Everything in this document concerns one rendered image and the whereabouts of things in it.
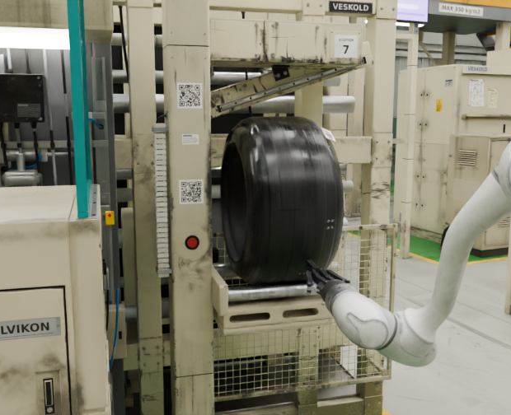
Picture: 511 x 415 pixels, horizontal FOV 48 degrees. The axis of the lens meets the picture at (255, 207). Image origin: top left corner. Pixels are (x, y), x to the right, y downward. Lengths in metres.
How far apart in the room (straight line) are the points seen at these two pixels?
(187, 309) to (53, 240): 0.85
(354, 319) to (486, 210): 0.39
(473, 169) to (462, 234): 5.06
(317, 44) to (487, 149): 4.23
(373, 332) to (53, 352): 0.69
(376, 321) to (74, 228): 0.70
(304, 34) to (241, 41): 0.23
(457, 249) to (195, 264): 0.84
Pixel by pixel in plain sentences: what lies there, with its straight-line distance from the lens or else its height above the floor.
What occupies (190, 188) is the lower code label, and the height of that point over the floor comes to 1.23.
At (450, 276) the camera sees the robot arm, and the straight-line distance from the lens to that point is 1.38.
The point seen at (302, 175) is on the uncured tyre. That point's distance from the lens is 1.68.
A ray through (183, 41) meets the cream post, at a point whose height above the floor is 1.67.
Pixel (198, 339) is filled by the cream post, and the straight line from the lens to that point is 1.91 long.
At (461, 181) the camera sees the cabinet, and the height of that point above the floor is 0.76.
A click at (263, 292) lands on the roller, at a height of 0.90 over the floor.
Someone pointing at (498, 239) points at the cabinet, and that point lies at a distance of 6.49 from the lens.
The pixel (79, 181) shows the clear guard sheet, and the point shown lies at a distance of 1.07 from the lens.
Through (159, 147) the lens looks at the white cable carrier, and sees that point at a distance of 1.77.
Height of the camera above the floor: 1.45
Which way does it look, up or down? 9 degrees down
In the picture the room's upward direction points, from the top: straight up
